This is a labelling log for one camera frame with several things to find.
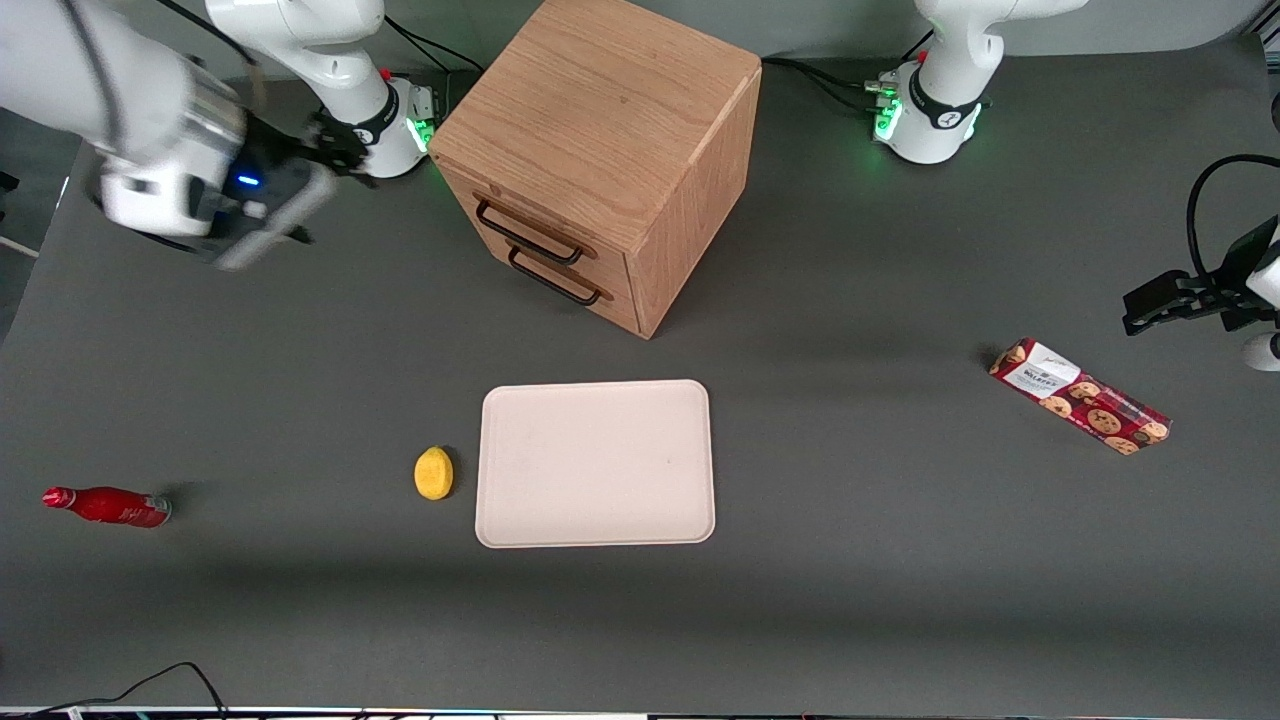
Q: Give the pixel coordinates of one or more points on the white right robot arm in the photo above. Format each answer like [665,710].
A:
[335,45]

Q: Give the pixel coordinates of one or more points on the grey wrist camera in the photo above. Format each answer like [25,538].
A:
[285,215]
[1264,352]

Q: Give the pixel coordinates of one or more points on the yellow lemon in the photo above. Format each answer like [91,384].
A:
[433,473]

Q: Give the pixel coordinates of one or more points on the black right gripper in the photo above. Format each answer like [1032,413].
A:
[268,165]

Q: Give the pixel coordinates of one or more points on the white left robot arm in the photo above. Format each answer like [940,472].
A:
[940,130]

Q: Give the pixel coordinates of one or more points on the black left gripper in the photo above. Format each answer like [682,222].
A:
[1232,272]

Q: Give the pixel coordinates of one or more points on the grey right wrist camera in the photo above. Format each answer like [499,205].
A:
[285,215]

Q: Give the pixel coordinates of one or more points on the red soda bottle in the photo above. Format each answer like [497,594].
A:
[115,507]

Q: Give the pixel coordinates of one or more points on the wooden drawer cabinet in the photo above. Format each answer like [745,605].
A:
[610,110]

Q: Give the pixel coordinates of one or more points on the beige rectangular tray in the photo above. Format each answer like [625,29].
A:
[596,464]

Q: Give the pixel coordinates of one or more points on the red cookie box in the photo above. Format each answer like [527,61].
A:
[1082,397]

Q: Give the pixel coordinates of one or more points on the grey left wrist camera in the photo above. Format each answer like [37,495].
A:
[1264,352]

